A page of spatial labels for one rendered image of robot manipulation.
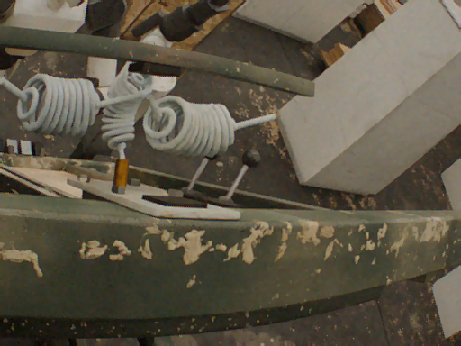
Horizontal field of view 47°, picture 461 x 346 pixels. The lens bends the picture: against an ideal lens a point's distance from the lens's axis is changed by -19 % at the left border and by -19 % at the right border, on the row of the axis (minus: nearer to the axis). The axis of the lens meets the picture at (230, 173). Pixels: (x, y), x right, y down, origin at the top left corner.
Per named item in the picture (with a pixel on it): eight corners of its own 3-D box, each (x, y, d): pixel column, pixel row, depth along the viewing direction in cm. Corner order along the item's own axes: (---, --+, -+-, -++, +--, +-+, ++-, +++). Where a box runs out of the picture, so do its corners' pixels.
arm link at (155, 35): (186, 45, 148) (150, 68, 153) (193, 28, 156) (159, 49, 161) (159, 16, 142) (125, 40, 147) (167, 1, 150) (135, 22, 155)
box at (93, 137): (103, 129, 218) (127, 98, 207) (108, 157, 213) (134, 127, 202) (76, 126, 210) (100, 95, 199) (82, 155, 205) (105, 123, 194)
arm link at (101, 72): (73, 113, 169) (79, 40, 162) (103, 104, 180) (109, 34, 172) (97, 119, 163) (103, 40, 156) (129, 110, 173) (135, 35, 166)
